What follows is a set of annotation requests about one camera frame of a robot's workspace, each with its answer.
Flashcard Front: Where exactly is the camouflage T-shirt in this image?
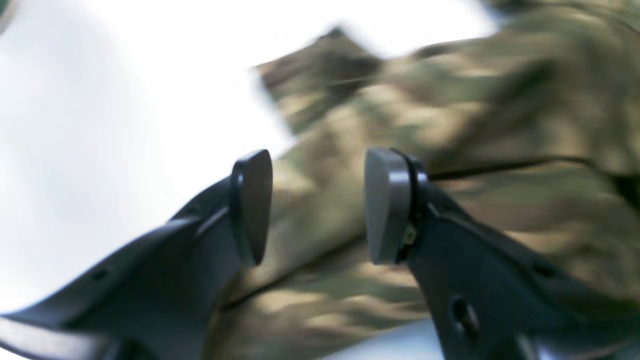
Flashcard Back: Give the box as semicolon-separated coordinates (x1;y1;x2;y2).
205;0;639;360

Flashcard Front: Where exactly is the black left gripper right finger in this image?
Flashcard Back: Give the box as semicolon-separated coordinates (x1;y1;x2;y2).
365;148;639;360

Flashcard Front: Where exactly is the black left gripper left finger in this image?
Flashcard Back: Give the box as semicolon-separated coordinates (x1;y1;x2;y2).
1;149;274;360

